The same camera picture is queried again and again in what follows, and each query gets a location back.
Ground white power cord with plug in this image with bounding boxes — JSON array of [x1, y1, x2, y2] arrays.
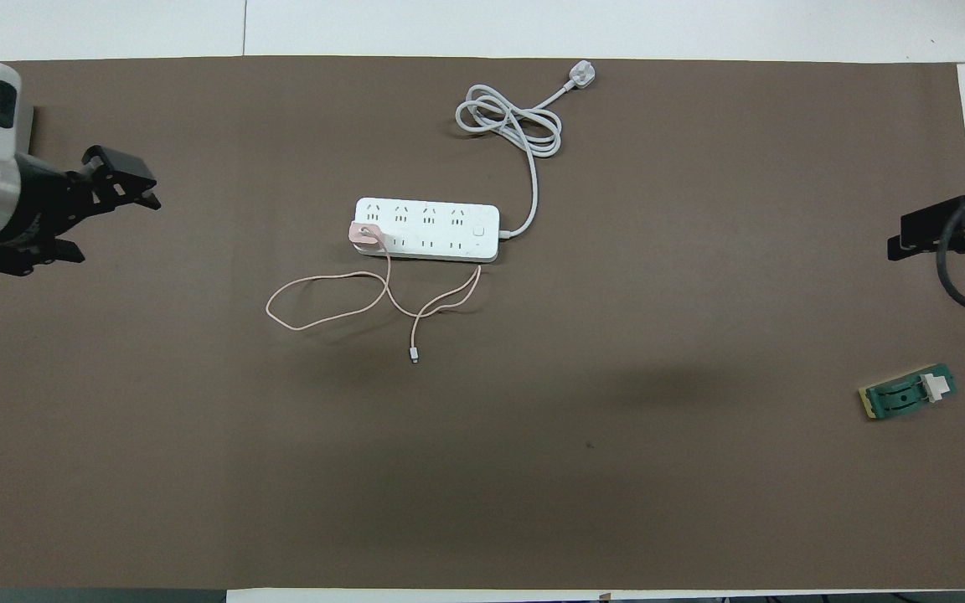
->
[[456, 60, 599, 240]]

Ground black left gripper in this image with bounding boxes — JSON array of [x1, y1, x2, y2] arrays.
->
[[0, 146, 162, 277]]

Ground green knife switch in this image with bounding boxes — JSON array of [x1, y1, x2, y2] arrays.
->
[[858, 363, 957, 421]]

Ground pink charging cable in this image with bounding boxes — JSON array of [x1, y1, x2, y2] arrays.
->
[[266, 230, 483, 364]]

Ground white power strip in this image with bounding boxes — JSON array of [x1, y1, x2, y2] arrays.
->
[[353, 197, 502, 263]]

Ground brown table mat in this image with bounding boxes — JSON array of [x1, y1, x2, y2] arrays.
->
[[0, 55, 965, 591]]

